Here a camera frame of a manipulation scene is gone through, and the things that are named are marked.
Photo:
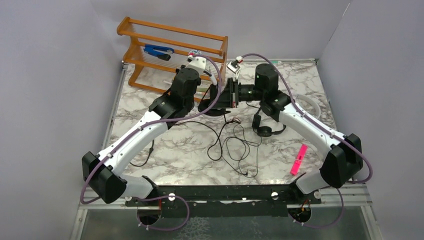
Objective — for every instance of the blue lidded jar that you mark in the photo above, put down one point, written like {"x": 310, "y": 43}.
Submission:
{"x": 194, "y": 52}

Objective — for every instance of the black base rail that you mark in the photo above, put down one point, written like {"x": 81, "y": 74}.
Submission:
{"x": 215, "y": 201}

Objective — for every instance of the white black gaming headset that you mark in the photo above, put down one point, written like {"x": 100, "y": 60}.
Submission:
{"x": 224, "y": 101}

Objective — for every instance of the white over-ear headphones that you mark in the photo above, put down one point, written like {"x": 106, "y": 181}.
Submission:
{"x": 300, "y": 99}

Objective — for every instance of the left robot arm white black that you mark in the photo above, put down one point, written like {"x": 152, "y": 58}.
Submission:
{"x": 103, "y": 172}

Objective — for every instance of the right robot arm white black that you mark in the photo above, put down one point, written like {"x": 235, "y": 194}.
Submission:
{"x": 342, "y": 153}

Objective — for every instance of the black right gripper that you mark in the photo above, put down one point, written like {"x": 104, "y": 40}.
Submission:
{"x": 227, "y": 100}

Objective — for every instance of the small black on-ear headphones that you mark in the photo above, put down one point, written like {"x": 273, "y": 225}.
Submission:
{"x": 264, "y": 131}

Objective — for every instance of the blue black hand tool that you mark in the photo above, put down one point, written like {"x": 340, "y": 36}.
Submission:
{"x": 160, "y": 52}

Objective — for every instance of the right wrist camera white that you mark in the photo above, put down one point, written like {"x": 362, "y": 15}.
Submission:
{"x": 235, "y": 66}

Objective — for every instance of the wooden orange shelf rack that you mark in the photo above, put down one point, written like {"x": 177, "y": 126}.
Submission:
{"x": 182, "y": 40}

